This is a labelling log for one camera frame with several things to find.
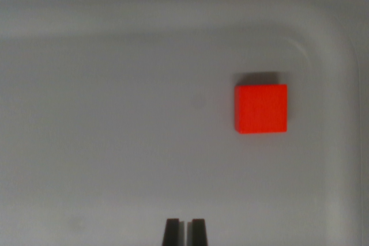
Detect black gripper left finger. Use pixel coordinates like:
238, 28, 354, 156
162, 218, 186, 246

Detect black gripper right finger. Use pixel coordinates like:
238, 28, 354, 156
187, 218, 209, 246

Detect white plastic tray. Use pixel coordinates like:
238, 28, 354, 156
0, 0, 369, 246

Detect red cube block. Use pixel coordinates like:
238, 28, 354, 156
234, 84, 289, 135

